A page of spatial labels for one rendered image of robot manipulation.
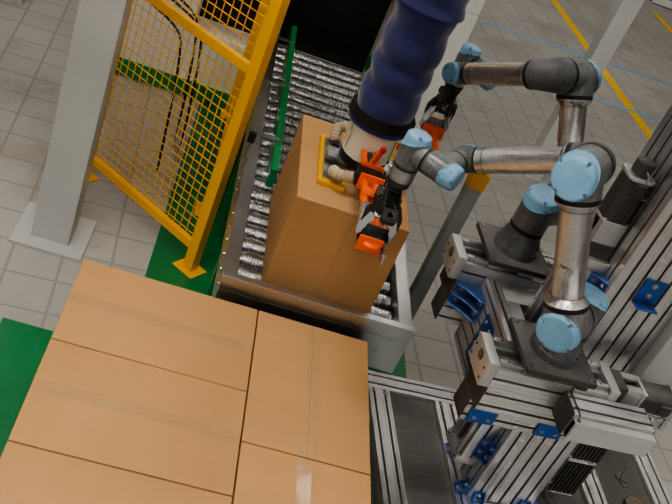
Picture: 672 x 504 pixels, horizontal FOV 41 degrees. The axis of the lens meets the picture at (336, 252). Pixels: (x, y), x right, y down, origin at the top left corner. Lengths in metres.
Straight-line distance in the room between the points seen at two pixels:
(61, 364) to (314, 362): 0.81
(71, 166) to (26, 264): 0.44
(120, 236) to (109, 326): 1.32
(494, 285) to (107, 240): 1.82
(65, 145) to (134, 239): 0.63
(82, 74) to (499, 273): 1.70
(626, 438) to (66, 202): 2.34
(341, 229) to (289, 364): 0.48
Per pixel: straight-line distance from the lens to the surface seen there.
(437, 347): 4.22
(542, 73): 2.92
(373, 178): 2.89
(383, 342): 3.20
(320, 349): 3.02
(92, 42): 3.47
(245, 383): 2.79
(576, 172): 2.26
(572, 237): 2.33
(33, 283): 3.76
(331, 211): 2.96
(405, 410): 3.49
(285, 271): 3.10
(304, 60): 4.96
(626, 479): 3.86
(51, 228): 3.92
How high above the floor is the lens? 2.43
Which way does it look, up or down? 33 degrees down
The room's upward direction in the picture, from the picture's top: 24 degrees clockwise
